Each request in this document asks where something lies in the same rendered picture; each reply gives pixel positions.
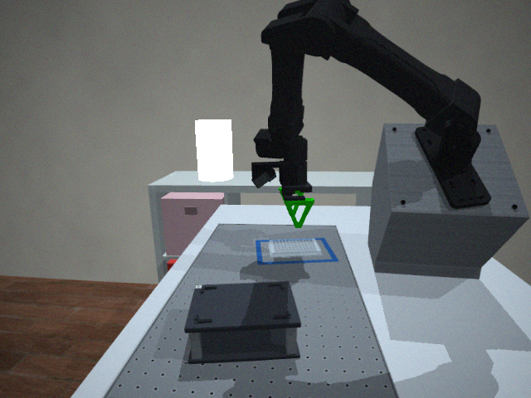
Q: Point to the blue tape square outline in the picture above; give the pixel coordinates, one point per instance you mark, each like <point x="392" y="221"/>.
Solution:
<point x="260" y="262"/>

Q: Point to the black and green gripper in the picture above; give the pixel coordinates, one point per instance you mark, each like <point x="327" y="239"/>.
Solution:
<point x="290" y="200"/>

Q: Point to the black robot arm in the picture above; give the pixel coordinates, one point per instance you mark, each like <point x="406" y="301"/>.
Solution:
<point x="319" y="28"/>

